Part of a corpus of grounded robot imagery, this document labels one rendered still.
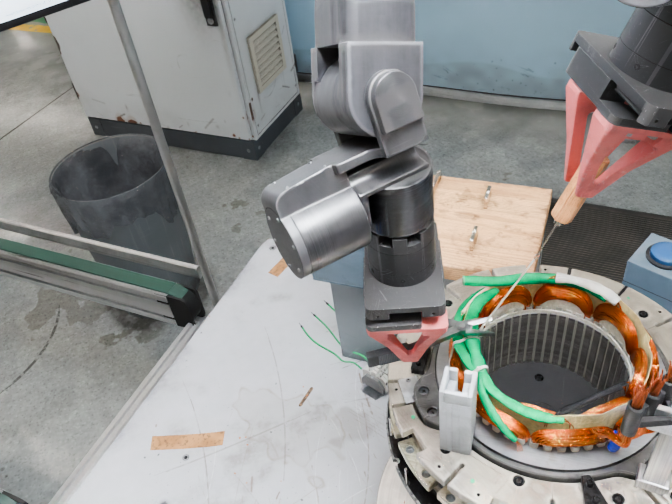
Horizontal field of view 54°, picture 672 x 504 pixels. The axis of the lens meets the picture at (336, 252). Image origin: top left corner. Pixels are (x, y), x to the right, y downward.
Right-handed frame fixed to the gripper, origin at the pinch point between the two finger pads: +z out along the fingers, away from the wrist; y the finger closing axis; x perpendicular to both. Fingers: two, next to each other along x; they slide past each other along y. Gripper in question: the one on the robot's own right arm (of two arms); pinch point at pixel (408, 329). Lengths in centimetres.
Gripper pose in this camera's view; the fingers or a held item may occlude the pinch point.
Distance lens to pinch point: 62.7
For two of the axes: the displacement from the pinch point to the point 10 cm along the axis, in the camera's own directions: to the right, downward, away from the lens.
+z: 1.3, 7.1, 6.9
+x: 9.9, -0.7, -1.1
